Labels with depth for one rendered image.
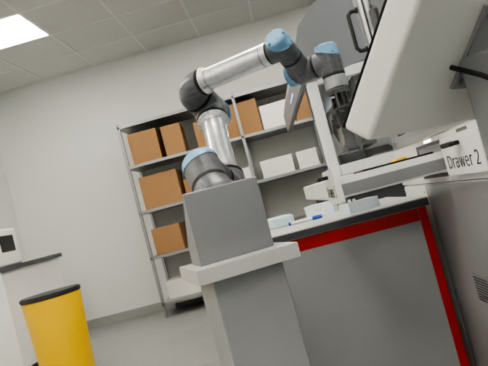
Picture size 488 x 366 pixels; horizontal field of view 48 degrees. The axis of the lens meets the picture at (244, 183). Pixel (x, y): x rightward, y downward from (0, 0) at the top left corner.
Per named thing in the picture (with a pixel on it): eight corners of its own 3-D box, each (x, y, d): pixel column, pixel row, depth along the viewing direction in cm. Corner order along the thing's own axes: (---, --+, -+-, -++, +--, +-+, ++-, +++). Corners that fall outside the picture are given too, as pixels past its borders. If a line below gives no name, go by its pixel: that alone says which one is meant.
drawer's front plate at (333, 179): (340, 204, 164) (330, 168, 165) (330, 203, 193) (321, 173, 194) (346, 202, 164) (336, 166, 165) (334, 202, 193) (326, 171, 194)
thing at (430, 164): (344, 197, 166) (338, 178, 166) (334, 197, 192) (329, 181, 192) (475, 163, 165) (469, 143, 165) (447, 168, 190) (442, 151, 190)
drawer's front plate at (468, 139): (488, 171, 132) (476, 126, 132) (449, 176, 161) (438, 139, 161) (495, 169, 132) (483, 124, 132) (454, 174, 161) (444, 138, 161)
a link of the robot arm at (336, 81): (322, 82, 183) (345, 75, 183) (325, 95, 183) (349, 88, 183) (324, 78, 176) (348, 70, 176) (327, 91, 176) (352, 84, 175)
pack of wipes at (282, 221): (295, 223, 230) (293, 213, 230) (274, 229, 228) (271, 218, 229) (286, 224, 245) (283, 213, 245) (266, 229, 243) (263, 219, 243)
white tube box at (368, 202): (350, 213, 199) (347, 203, 200) (340, 215, 208) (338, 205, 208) (380, 205, 203) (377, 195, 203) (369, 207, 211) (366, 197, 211)
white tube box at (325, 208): (306, 219, 240) (303, 208, 240) (311, 216, 248) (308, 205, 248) (334, 212, 235) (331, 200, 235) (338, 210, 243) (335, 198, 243)
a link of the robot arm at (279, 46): (167, 71, 198) (285, 18, 173) (186, 89, 206) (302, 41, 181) (162, 96, 192) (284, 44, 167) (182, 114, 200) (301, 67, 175)
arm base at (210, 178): (194, 192, 149) (184, 171, 156) (197, 232, 159) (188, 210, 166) (246, 179, 153) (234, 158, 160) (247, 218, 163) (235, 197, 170)
